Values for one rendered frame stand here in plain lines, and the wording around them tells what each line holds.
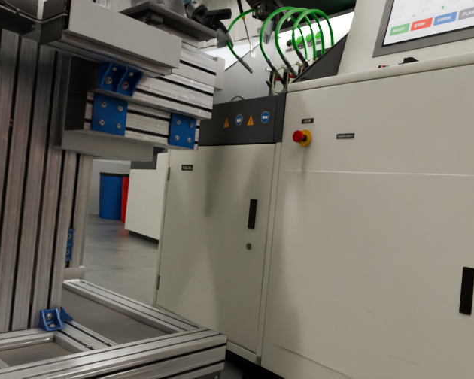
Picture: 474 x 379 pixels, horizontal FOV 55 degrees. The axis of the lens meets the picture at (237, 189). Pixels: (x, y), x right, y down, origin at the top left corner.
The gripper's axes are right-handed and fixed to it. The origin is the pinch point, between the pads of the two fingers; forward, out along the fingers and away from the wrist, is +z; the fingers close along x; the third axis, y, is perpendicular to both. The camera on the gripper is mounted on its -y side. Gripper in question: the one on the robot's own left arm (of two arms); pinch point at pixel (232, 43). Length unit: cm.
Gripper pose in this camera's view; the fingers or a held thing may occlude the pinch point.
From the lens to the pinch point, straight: 201.5
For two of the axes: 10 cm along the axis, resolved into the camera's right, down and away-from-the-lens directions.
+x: 0.9, -2.3, -9.7
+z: 6.3, 7.7, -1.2
